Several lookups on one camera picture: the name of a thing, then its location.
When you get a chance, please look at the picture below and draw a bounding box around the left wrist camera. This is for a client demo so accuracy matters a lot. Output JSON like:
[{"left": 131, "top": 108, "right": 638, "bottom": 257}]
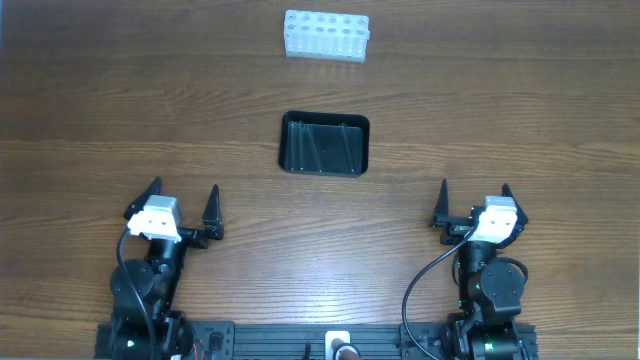
[{"left": 126, "top": 194, "right": 184, "bottom": 244}]

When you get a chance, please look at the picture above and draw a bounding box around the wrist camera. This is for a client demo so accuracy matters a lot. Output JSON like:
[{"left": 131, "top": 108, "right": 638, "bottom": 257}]
[
  {"left": 126, "top": 194, "right": 184, "bottom": 244},
  {"left": 469, "top": 195, "right": 519, "bottom": 245}
]

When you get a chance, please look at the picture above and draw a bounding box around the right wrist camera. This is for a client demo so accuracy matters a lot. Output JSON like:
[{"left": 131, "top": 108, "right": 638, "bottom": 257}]
[{"left": 469, "top": 195, "right": 519, "bottom": 245}]

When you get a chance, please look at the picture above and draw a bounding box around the black tray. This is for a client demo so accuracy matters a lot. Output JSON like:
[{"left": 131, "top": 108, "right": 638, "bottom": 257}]
[{"left": 277, "top": 109, "right": 371, "bottom": 179}]

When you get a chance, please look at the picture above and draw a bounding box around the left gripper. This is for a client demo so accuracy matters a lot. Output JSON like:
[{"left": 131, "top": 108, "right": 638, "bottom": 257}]
[{"left": 123, "top": 176, "right": 225, "bottom": 250}]

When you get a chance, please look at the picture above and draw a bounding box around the mounting rail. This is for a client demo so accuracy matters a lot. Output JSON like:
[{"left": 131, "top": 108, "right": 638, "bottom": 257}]
[{"left": 94, "top": 320, "right": 540, "bottom": 360}]

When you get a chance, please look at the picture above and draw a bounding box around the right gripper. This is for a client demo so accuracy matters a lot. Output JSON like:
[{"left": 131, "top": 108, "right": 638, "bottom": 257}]
[{"left": 432, "top": 178, "right": 530, "bottom": 246}]

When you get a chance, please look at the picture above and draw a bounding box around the black cable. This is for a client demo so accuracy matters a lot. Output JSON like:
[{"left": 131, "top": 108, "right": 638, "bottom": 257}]
[
  {"left": 401, "top": 225, "right": 479, "bottom": 359},
  {"left": 115, "top": 228, "right": 157, "bottom": 359}
]

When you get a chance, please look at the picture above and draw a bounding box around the white test tube rack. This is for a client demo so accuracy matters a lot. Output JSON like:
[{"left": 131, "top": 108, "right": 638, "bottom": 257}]
[{"left": 282, "top": 9, "right": 371, "bottom": 64}]

